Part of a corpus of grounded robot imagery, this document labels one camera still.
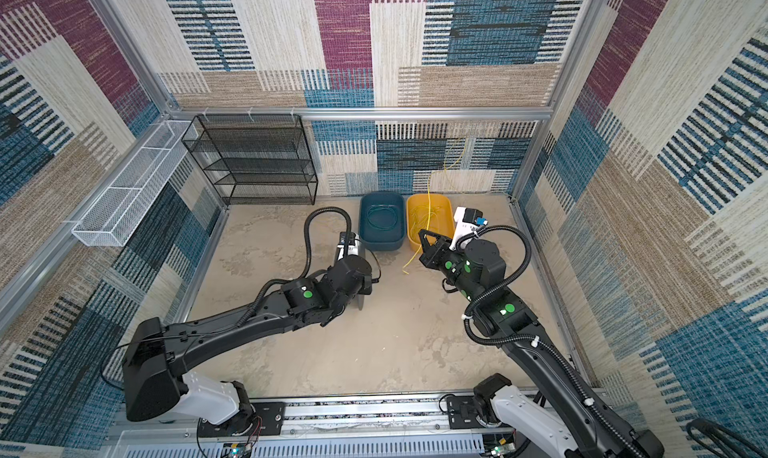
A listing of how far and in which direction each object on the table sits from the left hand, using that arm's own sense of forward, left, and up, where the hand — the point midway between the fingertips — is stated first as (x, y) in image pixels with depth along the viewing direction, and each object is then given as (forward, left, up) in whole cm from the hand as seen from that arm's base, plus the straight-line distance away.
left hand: (368, 262), depth 77 cm
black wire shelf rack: (+48, +42, -4) cm, 64 cm away
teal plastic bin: (+19, -1, -16) cm, 25 cm away
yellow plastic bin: (+30, -25, -19) cm, 43 cm away
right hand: (0, -12, +11) cm, 16 cm away
